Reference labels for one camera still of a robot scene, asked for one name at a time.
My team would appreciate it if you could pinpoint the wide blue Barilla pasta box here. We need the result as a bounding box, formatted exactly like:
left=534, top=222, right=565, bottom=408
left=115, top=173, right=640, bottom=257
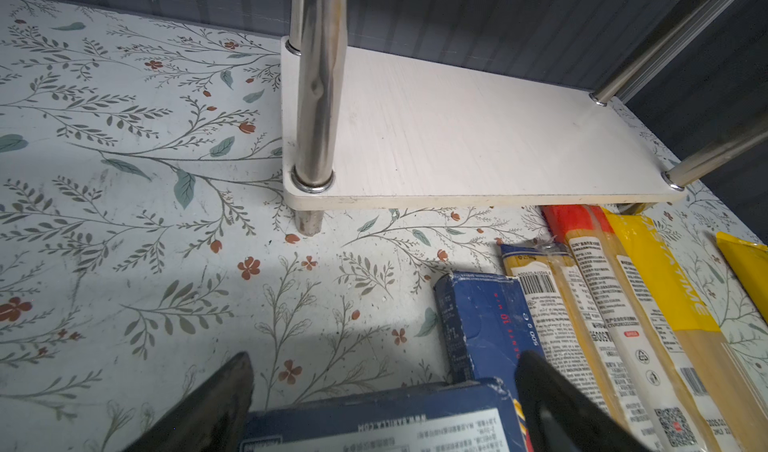
left=237, top=379, right=530, bottom=451

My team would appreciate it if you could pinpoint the red-ended spaghetti bag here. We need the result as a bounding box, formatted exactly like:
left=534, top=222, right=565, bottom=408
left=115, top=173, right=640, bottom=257
left=543, top=205, right=740, bottom=451

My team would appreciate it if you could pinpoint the blue-ended clear spaghetti bag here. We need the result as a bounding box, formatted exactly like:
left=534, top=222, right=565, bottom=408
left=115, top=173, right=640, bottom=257
left=500, top=242, right=662, bottom=451

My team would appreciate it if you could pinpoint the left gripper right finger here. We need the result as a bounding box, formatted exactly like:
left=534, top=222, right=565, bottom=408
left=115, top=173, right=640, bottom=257
left=515, top=351, right=647, bottom=452

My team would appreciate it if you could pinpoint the narrow blue Barilla spaghetti box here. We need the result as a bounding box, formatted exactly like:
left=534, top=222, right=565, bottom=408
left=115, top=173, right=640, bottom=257
left=434, top=271, right=543, bottom=395

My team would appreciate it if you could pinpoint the yellow Pastatime spaghetti bag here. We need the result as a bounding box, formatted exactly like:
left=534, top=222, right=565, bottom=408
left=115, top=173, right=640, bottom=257
left=605, top=211, right=767, bottom=451

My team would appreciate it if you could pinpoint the white two-tier shelf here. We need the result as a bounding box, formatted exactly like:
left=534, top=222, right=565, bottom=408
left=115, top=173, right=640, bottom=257
left=281, top=0, right=767, bottom=236

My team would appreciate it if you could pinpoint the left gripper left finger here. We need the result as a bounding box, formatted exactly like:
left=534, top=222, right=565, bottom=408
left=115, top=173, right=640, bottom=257
left=126, top=352, right=254, bottom=451

